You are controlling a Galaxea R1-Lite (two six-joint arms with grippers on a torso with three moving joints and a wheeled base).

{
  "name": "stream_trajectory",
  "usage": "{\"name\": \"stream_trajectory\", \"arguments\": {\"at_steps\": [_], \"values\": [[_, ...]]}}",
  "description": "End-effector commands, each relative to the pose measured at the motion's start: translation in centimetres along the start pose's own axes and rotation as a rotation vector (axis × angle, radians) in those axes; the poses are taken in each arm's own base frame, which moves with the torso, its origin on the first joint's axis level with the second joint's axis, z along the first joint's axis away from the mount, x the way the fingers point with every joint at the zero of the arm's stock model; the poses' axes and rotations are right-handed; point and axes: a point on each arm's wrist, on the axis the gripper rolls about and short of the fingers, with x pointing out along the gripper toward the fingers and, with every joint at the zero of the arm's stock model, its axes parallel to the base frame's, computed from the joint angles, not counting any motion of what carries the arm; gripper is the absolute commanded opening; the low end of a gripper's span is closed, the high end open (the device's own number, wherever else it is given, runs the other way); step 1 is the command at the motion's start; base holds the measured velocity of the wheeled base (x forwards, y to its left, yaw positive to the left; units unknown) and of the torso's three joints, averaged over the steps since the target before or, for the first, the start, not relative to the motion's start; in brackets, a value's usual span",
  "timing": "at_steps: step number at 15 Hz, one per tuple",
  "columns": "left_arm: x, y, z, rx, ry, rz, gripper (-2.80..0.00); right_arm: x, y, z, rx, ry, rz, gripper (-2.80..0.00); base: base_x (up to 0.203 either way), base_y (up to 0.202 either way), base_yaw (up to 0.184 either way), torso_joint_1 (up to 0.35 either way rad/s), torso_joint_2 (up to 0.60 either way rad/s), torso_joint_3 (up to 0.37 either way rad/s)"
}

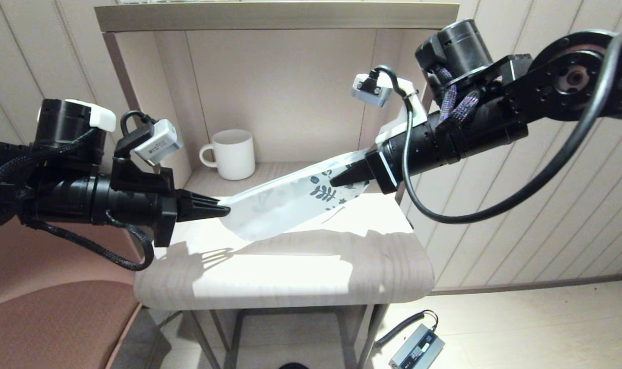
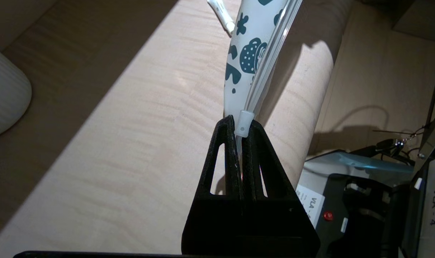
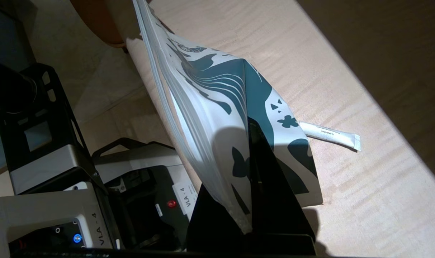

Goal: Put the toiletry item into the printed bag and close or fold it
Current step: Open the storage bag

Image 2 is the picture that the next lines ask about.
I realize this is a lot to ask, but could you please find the white ribbed ceramic mug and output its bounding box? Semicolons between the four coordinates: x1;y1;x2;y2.
0;44;32;140

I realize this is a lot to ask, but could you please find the white floral zip pouch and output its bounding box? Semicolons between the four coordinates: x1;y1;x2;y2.
223;0;304;158

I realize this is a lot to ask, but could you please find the beige wooden desk with hutch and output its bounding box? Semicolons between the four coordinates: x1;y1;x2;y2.
0;0;352;258

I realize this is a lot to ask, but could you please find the grey black robot base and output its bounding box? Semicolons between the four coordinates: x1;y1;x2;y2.
296;47;435;258

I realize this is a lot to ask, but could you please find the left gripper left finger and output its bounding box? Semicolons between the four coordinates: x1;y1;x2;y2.
181;115;245;253

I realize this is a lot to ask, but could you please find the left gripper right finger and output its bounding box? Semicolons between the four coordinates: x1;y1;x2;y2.
243;120;320;255

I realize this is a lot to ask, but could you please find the white plastic object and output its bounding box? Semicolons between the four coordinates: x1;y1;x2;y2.
207;0;236;34

